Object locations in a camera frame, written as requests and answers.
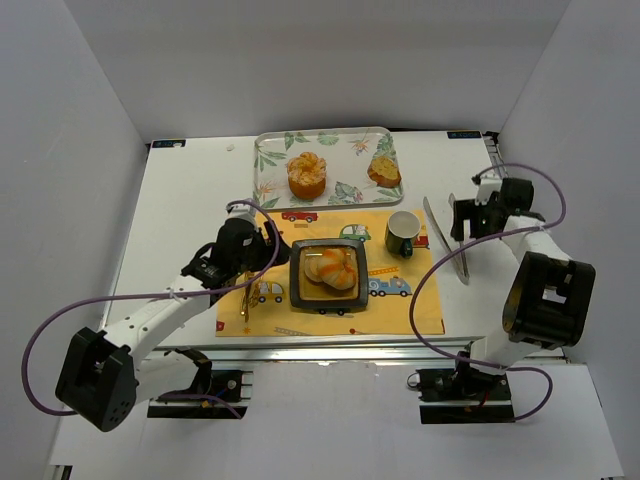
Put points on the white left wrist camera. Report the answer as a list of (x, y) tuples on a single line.
[(242, 210)]

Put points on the silver metal tongs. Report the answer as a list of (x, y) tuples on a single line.
[(459, 261)]

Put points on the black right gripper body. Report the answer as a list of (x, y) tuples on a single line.
[(463, 218)]

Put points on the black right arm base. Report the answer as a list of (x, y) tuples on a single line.
[(461, 396)]

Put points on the blue label left corner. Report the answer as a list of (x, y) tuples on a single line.
[(168, 143)]

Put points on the black square amber plate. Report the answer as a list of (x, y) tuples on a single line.
[(320, 297)]

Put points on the gold fork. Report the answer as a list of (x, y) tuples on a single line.
[(245, 304)]

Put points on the dark green mug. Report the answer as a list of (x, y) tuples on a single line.
[(402, 230)]

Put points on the floral white serving tray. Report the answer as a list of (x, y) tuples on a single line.
[(348, 153)]

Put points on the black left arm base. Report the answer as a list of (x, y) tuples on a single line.
[(188, 385)]

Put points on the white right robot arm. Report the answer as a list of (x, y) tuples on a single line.
[(547, 305)]

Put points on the sliced herb bread piece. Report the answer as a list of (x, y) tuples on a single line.
[(384, 172)]

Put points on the orange sugared bundt bread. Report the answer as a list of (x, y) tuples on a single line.
[(307, 176)]

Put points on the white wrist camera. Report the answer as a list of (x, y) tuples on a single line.
[(487, 185), (242, 210)]

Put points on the gold knife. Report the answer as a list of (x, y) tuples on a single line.
[(250, 299)]

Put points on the small round bread bun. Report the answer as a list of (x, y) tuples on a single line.
[(311, 269)]

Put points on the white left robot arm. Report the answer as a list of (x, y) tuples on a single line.
[(106, 373)]

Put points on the yellow vehicle print placemat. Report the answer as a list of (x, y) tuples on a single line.
[(392, 280)]

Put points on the orange twisted bread roll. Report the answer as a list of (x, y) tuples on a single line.
[(336, 268)]

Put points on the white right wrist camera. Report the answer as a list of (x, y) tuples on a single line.
[(487, 185)]

